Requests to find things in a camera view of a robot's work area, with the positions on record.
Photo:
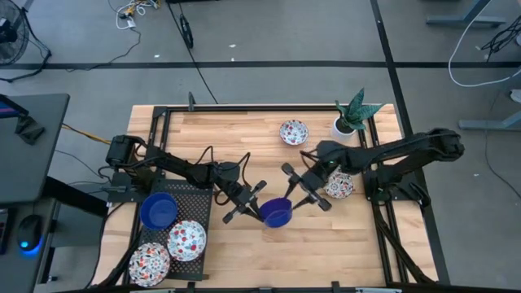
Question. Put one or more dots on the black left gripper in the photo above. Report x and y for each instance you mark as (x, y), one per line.
(242, 197)

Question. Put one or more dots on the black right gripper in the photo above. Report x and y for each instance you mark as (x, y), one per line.
(313, 181)

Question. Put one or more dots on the blue mini bowl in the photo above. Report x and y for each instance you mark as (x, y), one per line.
(158, 211)
(277, 213)

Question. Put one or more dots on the mandala pattern mini bowl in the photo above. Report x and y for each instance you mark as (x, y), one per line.
(341, 187)
(149, 264)

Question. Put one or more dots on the red flower print mini bowl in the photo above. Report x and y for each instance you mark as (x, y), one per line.
(186, 241)
(294, 132)

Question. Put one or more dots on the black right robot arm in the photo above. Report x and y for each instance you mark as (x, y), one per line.
(399, 149)

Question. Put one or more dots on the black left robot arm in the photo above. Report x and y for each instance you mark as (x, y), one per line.
(179, 167)

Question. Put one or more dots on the black perforated metal rack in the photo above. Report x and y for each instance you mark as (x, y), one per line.
(195, 207)

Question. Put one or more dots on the white plant pot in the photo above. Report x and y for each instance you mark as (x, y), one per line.
(337, 133)

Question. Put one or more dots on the green snake plant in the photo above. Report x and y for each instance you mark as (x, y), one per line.
(356, 112)

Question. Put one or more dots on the black desk crossbar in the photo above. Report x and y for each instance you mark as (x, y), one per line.
(73, 195)

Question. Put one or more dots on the grey desk foot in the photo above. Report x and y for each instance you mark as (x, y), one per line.
(488, 124)
(464, 20)

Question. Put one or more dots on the black desk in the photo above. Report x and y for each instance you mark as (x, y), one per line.
(36, 163)

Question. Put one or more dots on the black computer mouse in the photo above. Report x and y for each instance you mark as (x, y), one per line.
(29, 232)

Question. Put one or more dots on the dark grey side desk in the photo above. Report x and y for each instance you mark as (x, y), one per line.
(12, 276)

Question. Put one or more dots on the black keyboard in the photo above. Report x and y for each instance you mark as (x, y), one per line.
(3, 232)

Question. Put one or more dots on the black monitor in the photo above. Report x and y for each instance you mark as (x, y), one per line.
(10, 109)

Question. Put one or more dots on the black floor fan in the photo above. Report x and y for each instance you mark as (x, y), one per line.
(7, 33)

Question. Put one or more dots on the black aluminium rig frame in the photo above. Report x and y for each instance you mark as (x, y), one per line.
(260, 108)

